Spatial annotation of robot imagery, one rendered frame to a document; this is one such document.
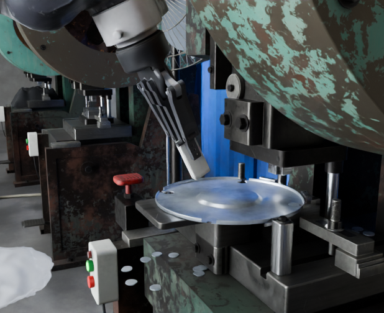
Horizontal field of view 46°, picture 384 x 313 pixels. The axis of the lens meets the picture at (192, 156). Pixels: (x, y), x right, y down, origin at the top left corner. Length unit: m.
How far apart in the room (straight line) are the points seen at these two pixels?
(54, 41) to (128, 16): 1.48
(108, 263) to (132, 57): 0.57
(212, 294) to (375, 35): 0.57
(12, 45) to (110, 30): 3.17
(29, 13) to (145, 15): 0.15
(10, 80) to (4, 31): 3.61
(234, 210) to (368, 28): 0.51
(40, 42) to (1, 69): 5.28
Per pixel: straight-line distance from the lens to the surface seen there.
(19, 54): 3.79
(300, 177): 1.19
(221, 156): 3.53
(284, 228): 0.74
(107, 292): 1.10
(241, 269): 0.86
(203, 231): 0.90
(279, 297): 0.77
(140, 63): 0.64
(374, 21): 0.40
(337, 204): 0.84
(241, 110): 0.85
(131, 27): 0.62
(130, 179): 1.13
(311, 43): 0.39
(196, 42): 0.98
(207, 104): 3.67
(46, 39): 2.08
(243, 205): 0.85
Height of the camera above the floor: 1.05
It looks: 12 degrees down
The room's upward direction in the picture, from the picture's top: straight up
